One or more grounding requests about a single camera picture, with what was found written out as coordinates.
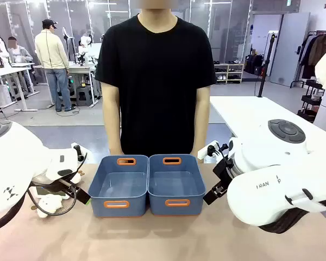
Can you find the white workbench desk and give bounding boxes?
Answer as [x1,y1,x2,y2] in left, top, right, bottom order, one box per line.
[33,61,101,108]

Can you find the person in black t-shirt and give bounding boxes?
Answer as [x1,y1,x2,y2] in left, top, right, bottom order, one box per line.
[95,0,217,156]

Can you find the black right arm cable sleeve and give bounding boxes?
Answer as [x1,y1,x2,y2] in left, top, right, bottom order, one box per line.
[258,197,326,234]

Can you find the seated person in grey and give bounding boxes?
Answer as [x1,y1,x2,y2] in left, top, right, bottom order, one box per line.
[7,36,34,93]

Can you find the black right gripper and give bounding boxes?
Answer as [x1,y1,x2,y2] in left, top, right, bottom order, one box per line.
[203,159,235,206]

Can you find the clothes rack with coats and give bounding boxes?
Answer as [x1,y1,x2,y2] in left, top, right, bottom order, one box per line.
[290,30,326,88]

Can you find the black bags pile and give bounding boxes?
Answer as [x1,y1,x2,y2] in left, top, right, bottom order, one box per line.
[244,54,264,76]

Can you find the blue basket with orange handles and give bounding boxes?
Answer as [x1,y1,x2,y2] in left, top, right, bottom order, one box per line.
[88,154,149,218]
[147,154,206,217]

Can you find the black light stand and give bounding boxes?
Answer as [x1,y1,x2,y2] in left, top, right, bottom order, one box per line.
[257,32,278,98]

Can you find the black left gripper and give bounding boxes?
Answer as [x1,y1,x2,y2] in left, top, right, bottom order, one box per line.
[58,178,92,204]

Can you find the person's left hand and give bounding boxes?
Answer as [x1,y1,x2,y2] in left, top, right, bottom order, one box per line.
[191,146,207,164]

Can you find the white office desk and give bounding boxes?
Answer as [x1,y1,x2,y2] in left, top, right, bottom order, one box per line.
[0,66,40,112]

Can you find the person's right forearm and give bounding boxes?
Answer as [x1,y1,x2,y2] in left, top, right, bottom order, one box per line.
[102,105,123,150]

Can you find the man in cream jacket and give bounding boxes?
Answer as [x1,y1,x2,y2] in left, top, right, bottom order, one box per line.
[34,18,73,113]

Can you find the person's left forearm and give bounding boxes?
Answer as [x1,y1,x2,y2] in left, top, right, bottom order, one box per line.
[194,105,211,150]

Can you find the wooden shoe rack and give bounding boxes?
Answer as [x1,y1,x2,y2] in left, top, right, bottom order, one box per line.
[214,63,245,84]

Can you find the dark grey step stool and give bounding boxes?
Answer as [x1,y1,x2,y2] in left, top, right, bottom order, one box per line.
[76,86,95,107]

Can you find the large white table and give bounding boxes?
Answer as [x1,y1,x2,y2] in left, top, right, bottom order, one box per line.
[209,95,326,164]

